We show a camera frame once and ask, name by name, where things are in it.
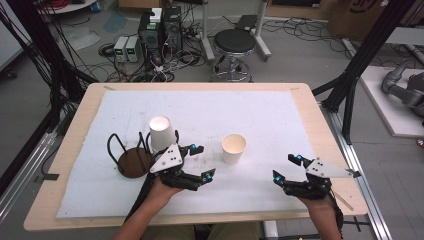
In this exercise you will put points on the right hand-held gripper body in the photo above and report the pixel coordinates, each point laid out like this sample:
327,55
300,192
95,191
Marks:
310,190

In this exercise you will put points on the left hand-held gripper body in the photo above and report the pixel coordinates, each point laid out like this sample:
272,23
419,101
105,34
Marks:
168,160

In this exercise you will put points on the white paper cup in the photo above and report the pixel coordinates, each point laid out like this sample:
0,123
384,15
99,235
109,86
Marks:
233,151
161,136

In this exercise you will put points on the person's right hand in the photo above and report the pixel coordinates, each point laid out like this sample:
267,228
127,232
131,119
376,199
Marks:
318,207

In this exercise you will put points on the person's left hand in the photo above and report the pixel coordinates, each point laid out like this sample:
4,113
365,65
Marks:
161,190

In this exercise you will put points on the thin wooden stick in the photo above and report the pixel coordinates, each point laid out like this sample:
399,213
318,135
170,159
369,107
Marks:
343,201

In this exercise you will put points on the white table mat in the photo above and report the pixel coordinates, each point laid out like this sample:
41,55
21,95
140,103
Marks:
233,116

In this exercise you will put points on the white table leg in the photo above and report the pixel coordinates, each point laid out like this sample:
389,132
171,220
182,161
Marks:
270,230

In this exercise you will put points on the person's khaki trousers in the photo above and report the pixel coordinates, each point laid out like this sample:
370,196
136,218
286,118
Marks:
230,233

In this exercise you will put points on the white floor platform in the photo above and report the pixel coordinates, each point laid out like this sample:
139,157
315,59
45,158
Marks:
390,116

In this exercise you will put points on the black round stool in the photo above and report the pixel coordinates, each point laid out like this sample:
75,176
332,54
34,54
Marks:
234,41

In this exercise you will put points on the grey bench power supply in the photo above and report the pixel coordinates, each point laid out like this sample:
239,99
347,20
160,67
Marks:
120,48
132,49

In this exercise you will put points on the black computer tower green front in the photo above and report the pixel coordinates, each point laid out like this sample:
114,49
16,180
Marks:
150,41

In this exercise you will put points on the white stand leg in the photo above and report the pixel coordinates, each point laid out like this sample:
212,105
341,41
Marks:
261,33
206,33

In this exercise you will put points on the black tape strip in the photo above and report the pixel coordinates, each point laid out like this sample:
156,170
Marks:
50,177

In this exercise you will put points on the small white box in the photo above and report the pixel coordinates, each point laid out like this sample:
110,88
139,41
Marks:
156,15

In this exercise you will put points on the brown cardboard box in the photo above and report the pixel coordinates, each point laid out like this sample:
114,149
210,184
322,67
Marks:
353,20

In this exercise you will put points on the white round table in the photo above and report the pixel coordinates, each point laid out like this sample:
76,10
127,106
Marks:
73,6

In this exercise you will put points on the aluminium rail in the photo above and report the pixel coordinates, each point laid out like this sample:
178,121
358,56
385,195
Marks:
20,180
360,166

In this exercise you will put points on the black metal frame post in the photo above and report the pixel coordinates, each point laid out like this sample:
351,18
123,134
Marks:
363,56

